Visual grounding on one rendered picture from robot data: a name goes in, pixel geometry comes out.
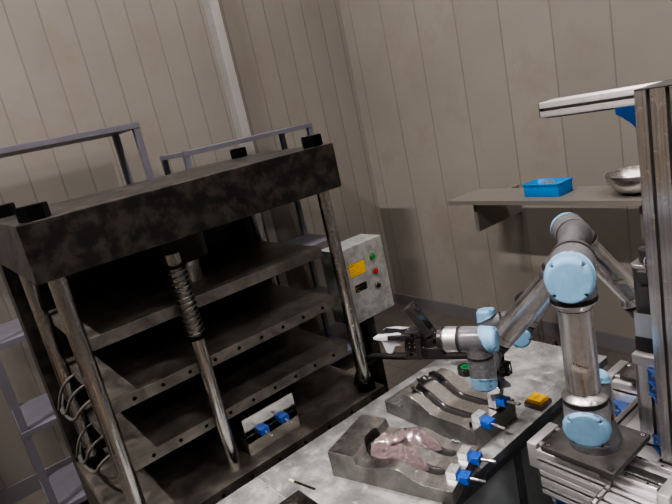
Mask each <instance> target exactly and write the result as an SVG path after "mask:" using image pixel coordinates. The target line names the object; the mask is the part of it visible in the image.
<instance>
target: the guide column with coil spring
mask: <svg viewBox="0 0 672 504"><path fill-rule="evenodd" d="M165 259H166V262H167V265H168V267H171V266H176V265H179V264H181V263H182V260H181V257H180V253H179V251H174V252H170V253H167V254H165ZM184 274H185V270H184V271H183V272H181V273H179V274H176V275H172V276H171V278H172V279H174V278H177V277H180V276H182V275H184ZM185 279H187V277H186V276H185V277H183V278H181V279H178V280H175V281H172V282H173V284H176V283H179V282H182V281H184V280H185ZM187 284H188V281H187V282H185V283H183V284H181V285H178V286H174V288H175V289H179V288H182V287H184V286H186V285H187ZM189 289H190V287H189V286H188V287H187V288H185V289H183V290H180V291H176V295H177V294H181V293H184V292H186V291H188V290H189ZM190 295H191V291H190V292H189V293H187V294H185V295H182V296H178V297H177V298H178V300H180V299H183V298H186V297H188V296H190ZM191 300H193V297H190V298H189V299H187V300H184V301H181V302H179V305H182V304H185V303H187V302H189V301H191ZM193 305H194V302H192V303H191V304H189V305H186V306H183V307H180V308H181V310H184V309H187V308H189V307H191V306H193ZM194 310H196V308H195V307H194V308H192V309H190V310H188V311H185V312H182V315H186V314H189V313H191V312H193V311H194ZM196 315H197V312H196V313H194V314H192V315H190V316H187V317H183V318H184V320H188V319H190V318H193V317H195V316H196ZM198 320H199V318H198V317H197V318H196V319H194V320H191V321H189V322H185V325H189V324H192V323H194V322H196V321H198ZM199 325H200V322H199V323H197V324H195V325H193V326H190V327H186V328H187V330H191V329H194V328H196V327H198V326H199ZM201 330H202V328H201V327H200V328H199V329H197V330H195V331H192V332H188V335H192V334H195V333H197V332H199V331H201ZM191 345H192V348H193V351H194V354H195V358H196V361H197V364H198V368H199V371H200V374H201V378H202V381H203V384H204V388H205V391H206V394H207V397H208V401H209V404H210V407H211V411H212V414H213V417H214V421H215V424H216V427H217V431H218V434H219V437H220V440H221V444H222V447H223V450H224V454H225V457H226V460H227V464H228V467H229V470H230V471H231V472H235V471H238V470H239V469H240V468H241V467H242V463H241V460H240V457H239V453H238V450H237V447H236V443H235V440H234V436H233V433H232V430H231V426H230V423H229V419H228V416H227V413H226V409H225V406H224V403H223V399H222V396H221V392H220V389H219V386H218V382H217V379H216V375H215V372H214V369H213V365H212V362H211V358H210V355H209V352H208V348H207V345H206V342H205V338H203V339H201V340H199V341H195V342H191Z"/></svg>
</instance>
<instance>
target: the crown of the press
mask: <svg viewBox="0 0 672 504"><path fill-rule="evenodd" d="M301 142H302V147H299V148H292V149H286V150H279V151H272V152H266V153H259V154H252V155H247V151H246V147H240V148H236V149H231V150H230V154H231V158H232V159H228V160H224V161H220V162H216V163H212V164H208V165H204V166H200V167H196V168H192V169H188V170H184V171H180V172H176V173H172V174H168V175H164V176H160V177H156V178H152V179H148V180H144V181H140V182H137V183H133V184H129V185H125V186H121V187H117V188H113V189H109V190H105V191H101V192H97V193H93V194H89V195H85V196H81V197H77V198H73V199H69V200H65V201H61V202H57V203H53V204H49V205H48V203H47V202H46V201H43V202H38V203H33V204H29V205H25V206H21V207H18V208H16V207H15V204H14V203H13V202H12V203H7V204H3V205H0V264H2V265H3V266H5V267H7V268H8V269H10V270H12V271H14V272H15V273H17V274H19V275H20V276H22V277H24V278H26V279H27V280H29V281H31V282H33V283H34V284H36V285H41V284H44V283H47V282H50V281H53V280H56V279H59V278H63V277H66V276H69V275H72V274H75V273H78V272H81V271H84V270H87V269H90V268H93V267H96V266H99V265H102V264H105V263H108V262H111V261H114V260H117V259H121V258H124V257H127V256H130V255H133V254H136V253H139V252H142V251H145V250H148V249H151V248H155V251H156V254H157V258H158V261H159V264H160V265H161V266H166V265H167V262H166V259H165V254H167V253H170V252H174V251H179V253H180V257H181V260H182V261H186V262H187V264H186V267H187V268H186V269H185V270H186V271H188V274H187V275H188V276H189V277H190V278H189V280H188V281H191V283H193V282H196V281H198V280H200V279H202V278H203V277H204V276H203V273H202V269H201V266H200V262H199V259H198V258H200V257H202V256H204V255H206V254H207V252H208V250H207V246H206V242H205V239H204V235H203V231H206V230H209V229H212V228H215V227H218V226H221V225H224V224H227V223H230V222H233V221H236V220H239V219H243V218H246V217H249V216H252V215H255V214H258V213H261V212H264V211H267V210H270V209H273V208H276V207H279V206H282V205H285V204H288V203H291V202H294V201H297V200H300V199H304V198H307V197H310V196H313V195H316V194H319V193H322V192H325V191H328V190H331V189H334V188H337V187H340V186H341V180H340V176H339V171H338V166H337V161H336V157H335V152H334V147H333V143H326V144H323V142H322V138H321V134H314V135H309V136H305V137H301Z"/></svg>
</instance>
